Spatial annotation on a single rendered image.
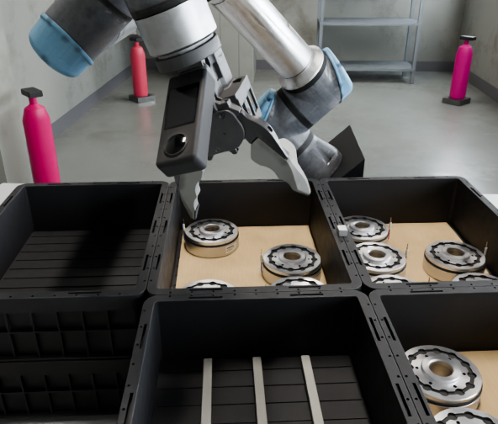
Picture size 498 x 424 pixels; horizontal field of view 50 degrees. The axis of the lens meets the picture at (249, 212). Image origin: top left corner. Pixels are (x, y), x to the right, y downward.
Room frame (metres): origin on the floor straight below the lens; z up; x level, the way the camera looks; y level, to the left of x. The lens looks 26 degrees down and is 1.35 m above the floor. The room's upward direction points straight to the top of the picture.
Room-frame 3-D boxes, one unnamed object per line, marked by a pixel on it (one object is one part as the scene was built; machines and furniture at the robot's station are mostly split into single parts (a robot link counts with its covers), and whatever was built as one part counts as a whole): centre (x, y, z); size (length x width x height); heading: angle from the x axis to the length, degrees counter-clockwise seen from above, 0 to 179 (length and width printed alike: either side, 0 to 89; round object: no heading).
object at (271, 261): (0.81, -0.08, 0.86); 0.10 x 0.10 x 0.01
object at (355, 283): (0.81, 0.00, 0.92); 0.40 x 0.30 x 0.02; 3
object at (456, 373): (0.53, -0.25, 0.86); 0.05 x 0.05 x 0.01
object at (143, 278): (0.79, 0.30, 0.92); 0.40 x 0.30 x 0.02; 3
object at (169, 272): (0.81, 0.00, 0.87); 0.40 x 0.30 x 0.11; 3
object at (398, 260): (0.81, -0.23, 0.86); 0.10 x 0.10 x 0.01
